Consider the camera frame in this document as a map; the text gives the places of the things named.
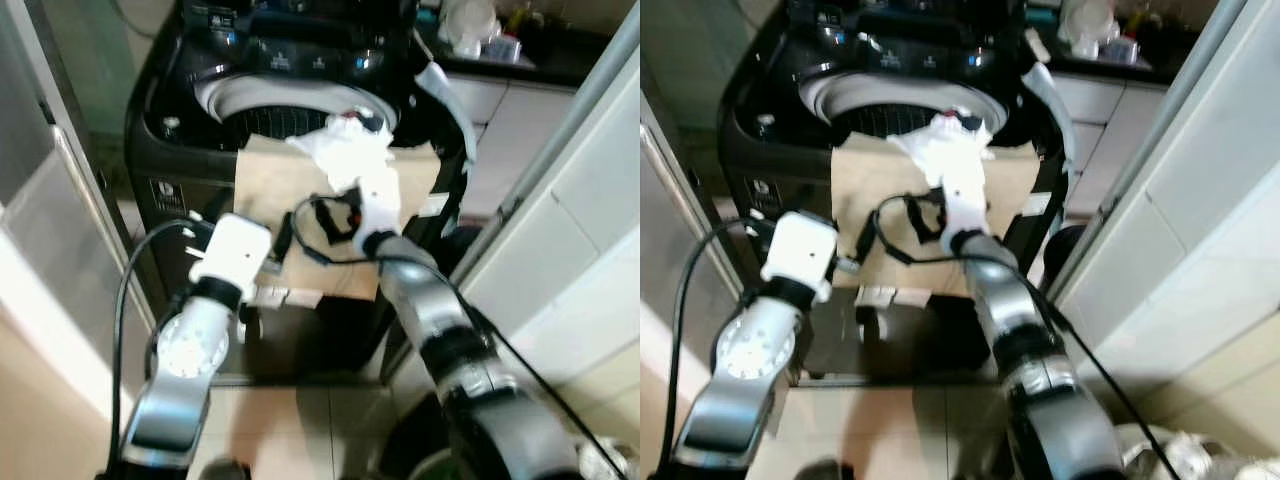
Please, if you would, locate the white printed garment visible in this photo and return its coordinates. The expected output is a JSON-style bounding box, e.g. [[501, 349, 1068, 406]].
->
[[888, 112, 998, 206], [288, 112, 398, 206]]

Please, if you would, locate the black top-load washing machine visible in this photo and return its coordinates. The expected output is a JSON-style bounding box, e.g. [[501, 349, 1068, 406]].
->
[[718, 0, 1076, 386], [125, 0, 476, 386]]

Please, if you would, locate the white striped clothes pile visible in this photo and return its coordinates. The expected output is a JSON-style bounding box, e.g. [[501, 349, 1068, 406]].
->
[[1115, 425, 1280, 480], [575, 440, 641, 480]]

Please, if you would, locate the beige cardboard sheet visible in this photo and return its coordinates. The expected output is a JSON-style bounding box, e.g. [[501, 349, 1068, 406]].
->
[[233, 135, 441, 301], [830, 135, 1041, 299]]

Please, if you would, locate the frosted glass sliding door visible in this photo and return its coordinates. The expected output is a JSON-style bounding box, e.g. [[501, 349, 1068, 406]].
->
[[0, 0, 136, 401], [640, 95, 721, 331]]

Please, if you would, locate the white cabinet with black counter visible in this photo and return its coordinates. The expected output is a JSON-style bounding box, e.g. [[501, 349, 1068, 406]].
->
[[415, 0, 621, 201], [1025, 0, 1221, 201]]

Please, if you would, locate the white door panel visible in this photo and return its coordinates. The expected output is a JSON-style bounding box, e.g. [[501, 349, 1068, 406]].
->
[[1050, 0, 1280, 401], [455, 0, 641, 371]]

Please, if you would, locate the white crumpled plastic bag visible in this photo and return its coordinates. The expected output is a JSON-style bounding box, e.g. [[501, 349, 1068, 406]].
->
[[440, 0, 501, 58], [1060, 0, 1121, 58]]

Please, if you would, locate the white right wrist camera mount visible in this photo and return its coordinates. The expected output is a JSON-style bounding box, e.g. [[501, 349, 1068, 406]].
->
[[350, 165, 403, 241], [945, 170, 993, 241]]

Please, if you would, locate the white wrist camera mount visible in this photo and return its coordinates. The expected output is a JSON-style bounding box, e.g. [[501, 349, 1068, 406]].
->
[[945, 170, 993, 241], [188, 212, 274, 301], [758, 212, 841, 303], [350, 165, 403, 241]]

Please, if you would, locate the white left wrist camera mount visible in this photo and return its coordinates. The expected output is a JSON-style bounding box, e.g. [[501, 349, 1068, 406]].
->
[[758, 212, 841, 303], [188, 212, 274, 301]]

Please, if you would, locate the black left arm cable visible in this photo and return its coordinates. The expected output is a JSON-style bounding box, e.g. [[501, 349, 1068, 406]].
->
[[668, 218, 786, 471], [108, 218, 216, 476]]

